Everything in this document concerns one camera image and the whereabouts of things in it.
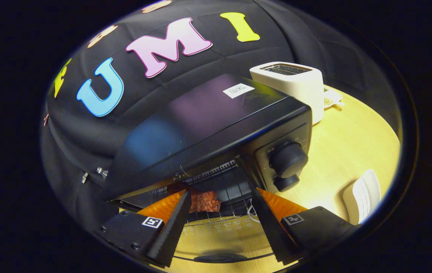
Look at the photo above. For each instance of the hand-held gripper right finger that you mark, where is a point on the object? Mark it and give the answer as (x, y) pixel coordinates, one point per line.
(270, 231)

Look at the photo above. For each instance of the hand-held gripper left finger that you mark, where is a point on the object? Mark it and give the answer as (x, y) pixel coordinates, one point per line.
(172, 231)

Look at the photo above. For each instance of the brown meat slice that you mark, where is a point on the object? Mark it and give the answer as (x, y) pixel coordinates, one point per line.
(206, 203)

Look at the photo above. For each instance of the black toaster oven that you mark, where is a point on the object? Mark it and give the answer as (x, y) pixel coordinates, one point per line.
(200, 125)

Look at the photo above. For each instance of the white pop-up toaster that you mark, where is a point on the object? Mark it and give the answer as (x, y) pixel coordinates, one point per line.
(303, 91)

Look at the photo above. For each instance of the white ribbed plate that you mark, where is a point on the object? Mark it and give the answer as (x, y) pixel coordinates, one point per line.
(363, 193)

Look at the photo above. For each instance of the small metal clip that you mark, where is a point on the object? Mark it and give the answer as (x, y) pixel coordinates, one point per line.
(84, 177)

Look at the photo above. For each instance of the white divided bean tray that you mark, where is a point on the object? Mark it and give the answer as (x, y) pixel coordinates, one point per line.
(331, 100)

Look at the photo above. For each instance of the black backdrop cloth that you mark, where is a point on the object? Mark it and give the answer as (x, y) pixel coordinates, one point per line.
(295, 38)

